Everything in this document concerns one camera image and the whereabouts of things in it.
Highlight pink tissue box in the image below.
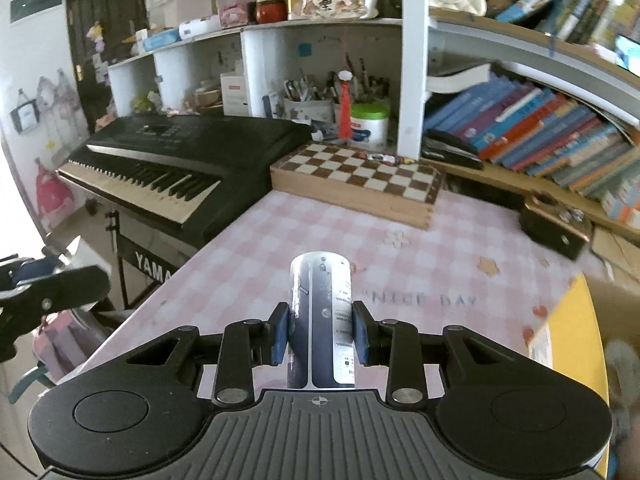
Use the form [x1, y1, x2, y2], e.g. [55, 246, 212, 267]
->
[217, 0, 249, 27]

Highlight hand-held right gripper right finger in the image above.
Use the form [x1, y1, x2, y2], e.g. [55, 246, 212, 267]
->
[351, 300, 521, 406]

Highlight red tube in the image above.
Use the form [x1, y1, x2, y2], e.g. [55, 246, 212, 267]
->
[336, 70, 353, 140]

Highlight red jar white lid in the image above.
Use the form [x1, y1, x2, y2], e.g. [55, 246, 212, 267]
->
[256, 0, 288, 24]

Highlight dark blue white can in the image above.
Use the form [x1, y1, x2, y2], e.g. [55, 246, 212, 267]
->
[287, 251, 357, 391]

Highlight white pen cup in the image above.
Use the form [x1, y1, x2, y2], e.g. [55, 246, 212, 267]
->
[284, 77, 335, 125]

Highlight pink backpack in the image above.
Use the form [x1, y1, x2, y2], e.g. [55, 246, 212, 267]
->
[32, 310, 88, 386]

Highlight black electronic keyboard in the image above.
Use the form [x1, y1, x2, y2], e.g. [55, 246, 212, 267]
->
[56, 114, 313, 251]

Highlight thick book with white pages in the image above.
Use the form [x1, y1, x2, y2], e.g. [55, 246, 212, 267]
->
[427, 62, 493, 93]

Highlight white box red label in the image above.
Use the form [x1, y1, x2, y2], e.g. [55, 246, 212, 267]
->
[220, 72, 251, 117]

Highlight dark door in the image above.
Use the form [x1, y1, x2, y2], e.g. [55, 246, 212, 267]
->
[65, 0, 146, 133]

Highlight dark green wall sign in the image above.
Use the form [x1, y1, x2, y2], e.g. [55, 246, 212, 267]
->
[10, 0, 63, 23]

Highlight white jar green lid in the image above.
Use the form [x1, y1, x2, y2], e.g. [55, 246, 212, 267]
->
[349, 102, 390, 151]

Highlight pink checked desktop cloth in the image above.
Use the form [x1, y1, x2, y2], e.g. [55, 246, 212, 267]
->
[75, 190, 608, 401]

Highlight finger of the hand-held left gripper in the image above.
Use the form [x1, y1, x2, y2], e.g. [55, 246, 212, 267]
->
[0, 266, 111, 317]
[0, 255, 68, 291]

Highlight black box brass fittings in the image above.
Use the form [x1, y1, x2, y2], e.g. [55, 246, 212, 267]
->
[520, 192, 593, 261]

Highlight row of colourful books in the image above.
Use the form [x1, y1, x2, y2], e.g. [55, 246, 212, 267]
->
[425, 72, 640, 223]

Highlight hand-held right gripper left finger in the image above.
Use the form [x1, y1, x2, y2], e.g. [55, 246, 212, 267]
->
[125, 302, 292, 408]

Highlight blue white tissue pack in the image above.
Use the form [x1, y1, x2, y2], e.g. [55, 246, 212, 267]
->
[145, 29, 181, 53]

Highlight yellow cardboard box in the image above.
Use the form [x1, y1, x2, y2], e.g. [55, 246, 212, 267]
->
[527, 230, 640, 480]

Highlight hanging bag wall decoration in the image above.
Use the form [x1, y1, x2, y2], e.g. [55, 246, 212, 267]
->
[10, 72, 76, 133]

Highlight teal chair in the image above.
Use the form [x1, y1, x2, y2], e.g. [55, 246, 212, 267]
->
[7, 365, 56, 406]

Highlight small red white trinket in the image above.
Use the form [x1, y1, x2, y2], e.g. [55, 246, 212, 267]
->
[365, 151, 416, 166]

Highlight white shelf unit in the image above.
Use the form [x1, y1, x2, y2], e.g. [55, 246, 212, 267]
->
[107, 0, 640, 161]

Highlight wooden chessboard box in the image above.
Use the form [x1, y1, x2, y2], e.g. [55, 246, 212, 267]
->
[270, 141, 446, 231]

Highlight black keyboard stand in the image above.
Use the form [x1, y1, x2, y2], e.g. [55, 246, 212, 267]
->
[105, 210, 176, 311]

